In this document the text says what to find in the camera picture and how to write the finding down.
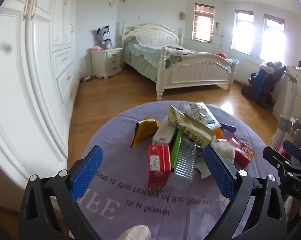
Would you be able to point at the white milk carton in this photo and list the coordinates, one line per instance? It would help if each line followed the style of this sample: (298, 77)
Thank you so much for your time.
(163, 132)

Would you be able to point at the tall red box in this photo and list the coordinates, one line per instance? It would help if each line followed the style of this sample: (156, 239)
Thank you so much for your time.
(158, 162)

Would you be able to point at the wide white-framed window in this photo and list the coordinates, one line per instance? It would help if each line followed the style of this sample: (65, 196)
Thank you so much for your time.
(271, 37)

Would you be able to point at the cream snack bag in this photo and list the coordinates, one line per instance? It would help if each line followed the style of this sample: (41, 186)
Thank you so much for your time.
(188, 127)

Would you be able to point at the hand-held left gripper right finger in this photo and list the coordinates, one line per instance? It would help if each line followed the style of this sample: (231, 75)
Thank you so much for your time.
(220, 172)

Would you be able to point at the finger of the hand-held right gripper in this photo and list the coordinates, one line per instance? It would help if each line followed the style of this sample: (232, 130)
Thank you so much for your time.
(293, 149)
(275, 158)

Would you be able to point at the narrow white-framed window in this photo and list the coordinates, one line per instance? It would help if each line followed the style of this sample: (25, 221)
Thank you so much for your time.
(241, 32)

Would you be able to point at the white nightstand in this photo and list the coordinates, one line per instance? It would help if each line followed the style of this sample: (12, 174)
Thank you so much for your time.
(108, 62)

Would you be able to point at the white cloth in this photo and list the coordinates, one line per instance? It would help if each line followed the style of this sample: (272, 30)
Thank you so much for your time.
(135, 232)

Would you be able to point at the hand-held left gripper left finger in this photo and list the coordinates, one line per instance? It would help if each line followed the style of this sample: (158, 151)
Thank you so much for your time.
(86, 172)

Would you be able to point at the white blue-printed plastic packet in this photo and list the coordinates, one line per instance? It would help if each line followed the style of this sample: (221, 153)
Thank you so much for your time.
(203, 115)

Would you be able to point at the purple plush toy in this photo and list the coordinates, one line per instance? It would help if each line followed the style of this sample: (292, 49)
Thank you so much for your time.
(105, 37)

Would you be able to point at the pink plush toy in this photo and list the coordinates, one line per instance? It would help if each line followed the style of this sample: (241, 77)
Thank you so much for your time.
(95, 48)

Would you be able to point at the green bedspread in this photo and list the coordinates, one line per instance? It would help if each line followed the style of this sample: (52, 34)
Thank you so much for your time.
(145, 57)

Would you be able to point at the purple wrapper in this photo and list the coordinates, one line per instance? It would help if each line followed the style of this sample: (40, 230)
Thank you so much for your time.
(228, 126)

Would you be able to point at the white wooden bed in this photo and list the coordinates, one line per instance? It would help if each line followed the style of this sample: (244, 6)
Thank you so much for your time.
(195, 72)

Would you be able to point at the window with brown blind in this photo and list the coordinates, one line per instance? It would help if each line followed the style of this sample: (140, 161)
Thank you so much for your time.
(203, 22)

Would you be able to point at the purple printed tablecloth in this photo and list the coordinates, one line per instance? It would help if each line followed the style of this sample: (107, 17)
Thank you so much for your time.
(130, 205)

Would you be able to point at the crumpled light garment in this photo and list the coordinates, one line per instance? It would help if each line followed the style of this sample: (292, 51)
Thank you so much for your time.
(232, 62)

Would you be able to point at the white floor lamp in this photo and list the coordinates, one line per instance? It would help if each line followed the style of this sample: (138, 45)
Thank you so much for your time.
(289, 97)

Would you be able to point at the blue garment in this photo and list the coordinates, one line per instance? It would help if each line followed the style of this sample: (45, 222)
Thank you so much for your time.
(260, 82)

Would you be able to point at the dark red massage chair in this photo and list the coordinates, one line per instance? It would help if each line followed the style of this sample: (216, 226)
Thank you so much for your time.
(268, 87)

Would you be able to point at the orange packet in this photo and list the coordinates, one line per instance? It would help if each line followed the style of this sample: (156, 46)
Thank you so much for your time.
(219, 133)

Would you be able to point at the green gum pack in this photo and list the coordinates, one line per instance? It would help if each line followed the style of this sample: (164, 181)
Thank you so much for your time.
(176, 145)

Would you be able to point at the white power strip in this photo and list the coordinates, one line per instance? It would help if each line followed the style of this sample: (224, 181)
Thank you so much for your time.
(86, 78)

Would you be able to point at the pile of clothes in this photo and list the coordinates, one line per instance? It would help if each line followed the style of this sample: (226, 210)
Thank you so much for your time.
(271, 66)

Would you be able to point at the floral pillow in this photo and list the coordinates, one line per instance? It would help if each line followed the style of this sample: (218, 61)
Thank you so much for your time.
(148, 40)

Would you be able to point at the clear plastic tray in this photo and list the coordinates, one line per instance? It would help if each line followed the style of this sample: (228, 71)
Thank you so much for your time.
(183, 165)

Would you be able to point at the wall scroll picture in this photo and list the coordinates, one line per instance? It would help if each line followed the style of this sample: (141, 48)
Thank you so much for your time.
(218, 27)

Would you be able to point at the red hat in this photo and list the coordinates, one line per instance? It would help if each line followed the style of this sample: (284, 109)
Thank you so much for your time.
(221, 55)

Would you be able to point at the red cartoon drink carton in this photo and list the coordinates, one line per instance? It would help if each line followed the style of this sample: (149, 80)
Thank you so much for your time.
(240, 152)

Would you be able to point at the small wooden wall ornament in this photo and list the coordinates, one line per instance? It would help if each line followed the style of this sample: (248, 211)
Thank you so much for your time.
(182, 15)

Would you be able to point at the yellow foil wrapper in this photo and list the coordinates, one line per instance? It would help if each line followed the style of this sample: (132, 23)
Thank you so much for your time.
(143, 130)

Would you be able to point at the white wardrobe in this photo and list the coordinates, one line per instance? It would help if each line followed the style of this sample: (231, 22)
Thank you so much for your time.
(28, 80)

